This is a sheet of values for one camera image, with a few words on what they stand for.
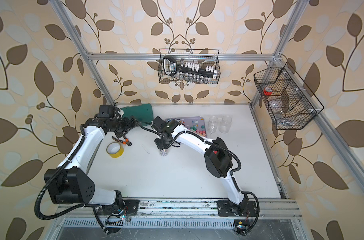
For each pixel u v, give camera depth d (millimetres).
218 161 517
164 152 894
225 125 1008
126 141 990
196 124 1079
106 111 640
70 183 414
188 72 862
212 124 968
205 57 911
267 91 808
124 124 737
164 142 774
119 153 920
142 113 1146
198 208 752
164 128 638
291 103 732
